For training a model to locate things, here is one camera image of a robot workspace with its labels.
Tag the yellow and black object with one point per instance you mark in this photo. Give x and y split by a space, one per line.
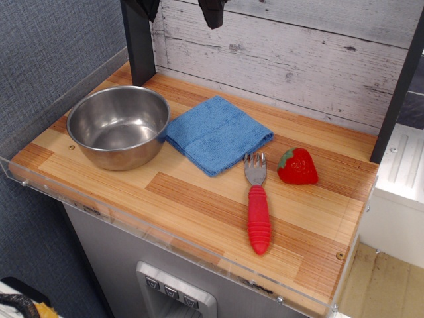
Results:
27 308

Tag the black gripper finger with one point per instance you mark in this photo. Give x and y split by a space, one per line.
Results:
150 7
213 12

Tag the blue folded towel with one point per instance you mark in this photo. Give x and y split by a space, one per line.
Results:
215 135

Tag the dark upright post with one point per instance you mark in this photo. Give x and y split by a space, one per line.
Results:
404 81
139 42

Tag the silver dispenser button panel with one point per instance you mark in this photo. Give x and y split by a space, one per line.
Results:
168 296

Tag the stainless steel bowl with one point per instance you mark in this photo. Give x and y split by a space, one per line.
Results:
120 128

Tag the dark right upright post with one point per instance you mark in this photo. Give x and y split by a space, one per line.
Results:
404 81

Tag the red handled fork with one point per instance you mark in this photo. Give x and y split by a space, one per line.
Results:
259 226

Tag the dark left upright post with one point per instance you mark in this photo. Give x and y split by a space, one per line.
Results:
139 42

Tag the clear acrylic edge guard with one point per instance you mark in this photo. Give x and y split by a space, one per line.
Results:
322 102

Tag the red toy strawberry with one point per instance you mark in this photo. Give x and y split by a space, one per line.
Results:
296 167

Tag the white toy sink unit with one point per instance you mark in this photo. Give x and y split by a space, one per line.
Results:
393 219

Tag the grey toy fridge cabinet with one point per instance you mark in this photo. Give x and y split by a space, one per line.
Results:
113 254

